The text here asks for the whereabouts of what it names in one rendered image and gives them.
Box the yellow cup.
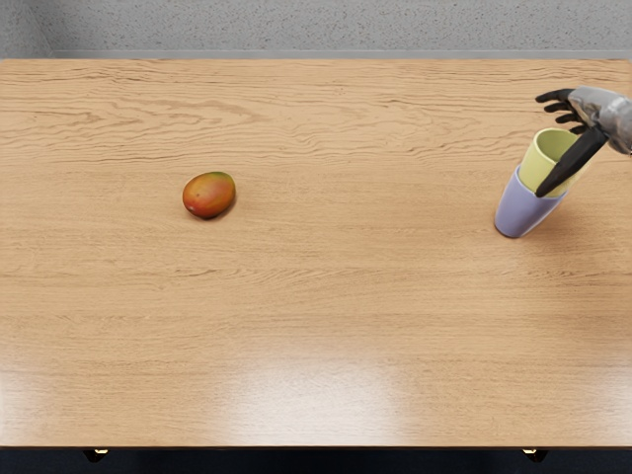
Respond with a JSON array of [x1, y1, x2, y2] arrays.
[[518, 127, 592, 198]]

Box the red-green mango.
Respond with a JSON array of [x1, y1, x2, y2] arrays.
[[182, 171, 237, 220]]

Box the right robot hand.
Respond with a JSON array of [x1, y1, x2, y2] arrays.
[[534, 85, 632, 198]]

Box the lavender cup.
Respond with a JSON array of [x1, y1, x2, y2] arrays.
[[494, 164, 569, 239]]

